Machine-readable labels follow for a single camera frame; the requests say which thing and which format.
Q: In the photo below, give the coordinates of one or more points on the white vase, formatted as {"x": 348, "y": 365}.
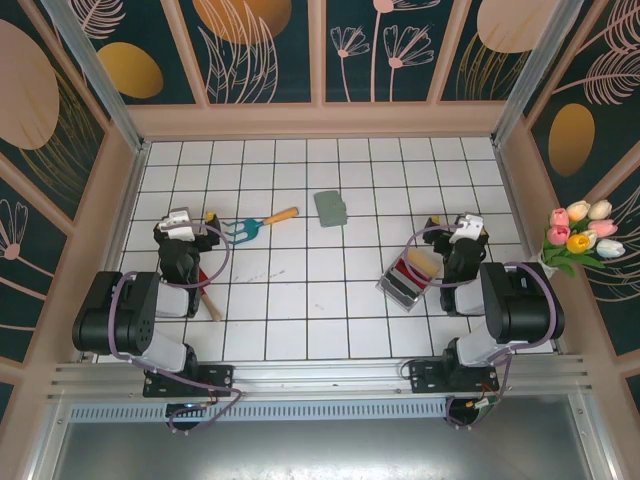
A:
{"x": 547, "y": 265}

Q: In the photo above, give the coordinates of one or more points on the dark grey card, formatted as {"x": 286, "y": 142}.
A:
{"x": 407, "y": 290}

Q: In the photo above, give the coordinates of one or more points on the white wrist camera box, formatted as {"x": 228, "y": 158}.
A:
{"x": 177, "y": 225}
{"x": 467, "y": 229}

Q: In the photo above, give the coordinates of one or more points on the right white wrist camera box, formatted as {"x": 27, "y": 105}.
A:
{"x": 467, "y": 229}

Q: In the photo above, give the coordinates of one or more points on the controller board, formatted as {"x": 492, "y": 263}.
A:
{"x": 480, "y": 405}
{"x": 185, "y": 412}

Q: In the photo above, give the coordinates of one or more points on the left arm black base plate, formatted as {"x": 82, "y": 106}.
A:
{"x": 220, "y": 377}

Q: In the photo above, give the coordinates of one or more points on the right controller board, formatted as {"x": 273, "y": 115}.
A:
{"x": 480, "y": 405}

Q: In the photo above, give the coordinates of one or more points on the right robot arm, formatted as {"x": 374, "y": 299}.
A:
{"x": 525, "y": 310}

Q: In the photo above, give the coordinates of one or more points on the aluminium mounting rail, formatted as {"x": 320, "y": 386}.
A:
{"x": 320, "y": 380}

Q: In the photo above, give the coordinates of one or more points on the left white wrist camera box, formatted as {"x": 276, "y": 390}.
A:
{"x": 177, "y": 225}

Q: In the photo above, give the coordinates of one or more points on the grey-green card holder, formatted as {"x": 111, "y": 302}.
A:
{"x": 331, "y": 209}

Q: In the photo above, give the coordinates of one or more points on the tulip bouquet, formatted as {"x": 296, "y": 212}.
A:
{"x": 582, "y": 235}

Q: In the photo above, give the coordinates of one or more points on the aluminium table side rail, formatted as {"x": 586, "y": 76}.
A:
{"x": 515, "y": 200}
{"x": 121, "y": 225}

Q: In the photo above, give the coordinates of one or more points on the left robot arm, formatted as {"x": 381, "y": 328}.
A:
{"x": 125, "y": 320}

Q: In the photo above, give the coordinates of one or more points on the left controller board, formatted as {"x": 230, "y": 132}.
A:
{"x": 185, "y": 412}

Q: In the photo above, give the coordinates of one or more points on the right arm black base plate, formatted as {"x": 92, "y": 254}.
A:
{"x": 425, "y": 375}

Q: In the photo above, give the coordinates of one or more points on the metal sheet shelf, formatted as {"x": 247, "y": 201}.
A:
{"x": 320, "y": 450}

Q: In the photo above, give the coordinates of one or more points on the aluminium corner post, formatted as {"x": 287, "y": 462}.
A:
{"x": 535, "y": 75}
{"x": 99, "y": 75}

